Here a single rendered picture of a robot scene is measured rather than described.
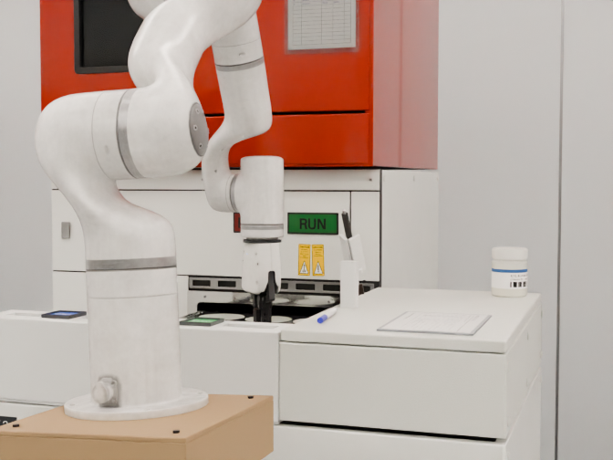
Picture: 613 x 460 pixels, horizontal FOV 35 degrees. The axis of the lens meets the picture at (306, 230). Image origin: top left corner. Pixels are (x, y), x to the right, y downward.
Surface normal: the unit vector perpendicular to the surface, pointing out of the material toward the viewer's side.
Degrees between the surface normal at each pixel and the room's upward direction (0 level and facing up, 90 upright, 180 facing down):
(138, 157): 124
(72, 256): 90
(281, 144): 90
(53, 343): 90
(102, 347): 89
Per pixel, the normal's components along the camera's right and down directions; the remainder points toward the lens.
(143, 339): 0.33, -0.01
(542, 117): -0.32, 0.05
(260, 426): 0.94, 0.02
